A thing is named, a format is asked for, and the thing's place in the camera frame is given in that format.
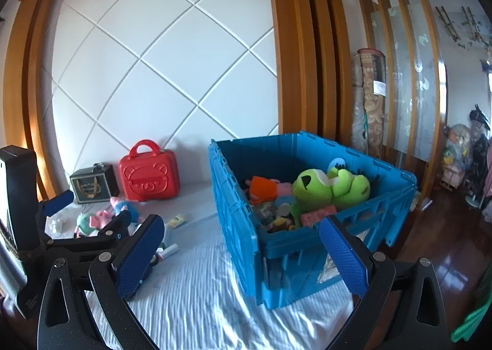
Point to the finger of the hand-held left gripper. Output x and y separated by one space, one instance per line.
57 202
115 225

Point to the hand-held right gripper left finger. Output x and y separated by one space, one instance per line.
140 254

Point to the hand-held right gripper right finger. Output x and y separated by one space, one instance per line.
346 257

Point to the white ointment tube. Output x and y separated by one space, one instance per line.
169 251

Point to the small yellow packet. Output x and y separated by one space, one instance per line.
176 220

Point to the blue plastic crate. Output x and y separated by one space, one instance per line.
238 196

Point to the crumpled white tissue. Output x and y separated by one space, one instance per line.
54 226

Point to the pig plush green outfit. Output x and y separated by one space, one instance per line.
82 222

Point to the dark gift box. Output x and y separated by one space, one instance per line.
94 185

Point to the pink sponge block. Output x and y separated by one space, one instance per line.
317 215

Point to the red bear suitcase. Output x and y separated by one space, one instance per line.
150 181

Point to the green plush toy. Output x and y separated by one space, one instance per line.
319 188

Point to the light blue bedsheet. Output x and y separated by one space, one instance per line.
211 296

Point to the white round eye toy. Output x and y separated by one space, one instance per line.
337 164

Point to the orange toy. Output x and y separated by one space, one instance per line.
263 186

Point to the rolled patterned carpet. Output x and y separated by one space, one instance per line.
374 119

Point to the green plastic sheet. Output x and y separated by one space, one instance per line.
474 321

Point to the bag of plush toys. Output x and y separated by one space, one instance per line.
457 146

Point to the white padded headboard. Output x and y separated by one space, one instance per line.
173 46

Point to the black hanging bag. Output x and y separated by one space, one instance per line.
478 117

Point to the wooden headboard frame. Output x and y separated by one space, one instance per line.
292 46

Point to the bamboo wall decoration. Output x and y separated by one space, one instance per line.
447 25

